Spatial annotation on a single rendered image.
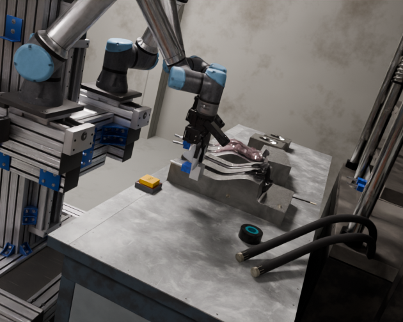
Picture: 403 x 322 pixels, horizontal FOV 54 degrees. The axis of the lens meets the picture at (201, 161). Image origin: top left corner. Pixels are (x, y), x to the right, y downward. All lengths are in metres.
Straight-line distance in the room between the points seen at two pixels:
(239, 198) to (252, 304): 0.55
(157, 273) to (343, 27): 3.52
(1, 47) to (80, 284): 1.03
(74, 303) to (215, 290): 0.43
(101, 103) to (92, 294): 0.98
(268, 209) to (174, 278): 0.58
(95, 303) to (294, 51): 3.50
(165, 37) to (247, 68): 2.95
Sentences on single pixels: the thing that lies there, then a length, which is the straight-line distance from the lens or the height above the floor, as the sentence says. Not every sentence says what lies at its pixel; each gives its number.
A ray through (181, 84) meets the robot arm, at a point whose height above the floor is 1.24.
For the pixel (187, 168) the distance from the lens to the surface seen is 1.46.
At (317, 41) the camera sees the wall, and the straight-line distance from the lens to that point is 4.26.
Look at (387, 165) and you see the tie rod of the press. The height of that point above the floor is 1.14.
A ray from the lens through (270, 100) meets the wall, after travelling 4.33.
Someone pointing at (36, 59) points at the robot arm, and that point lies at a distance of 1.32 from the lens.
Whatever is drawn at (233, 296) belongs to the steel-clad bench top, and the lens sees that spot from 1.12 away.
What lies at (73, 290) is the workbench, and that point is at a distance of 1.26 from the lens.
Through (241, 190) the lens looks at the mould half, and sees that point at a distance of 1.55.
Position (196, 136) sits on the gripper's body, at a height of 1.07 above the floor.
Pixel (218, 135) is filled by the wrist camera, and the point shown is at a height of 1.09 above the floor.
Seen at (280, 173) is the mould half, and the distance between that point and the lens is 1.94.
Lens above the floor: 1.47
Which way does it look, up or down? 20 degrees down
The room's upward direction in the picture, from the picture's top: 15 degrees clockwise
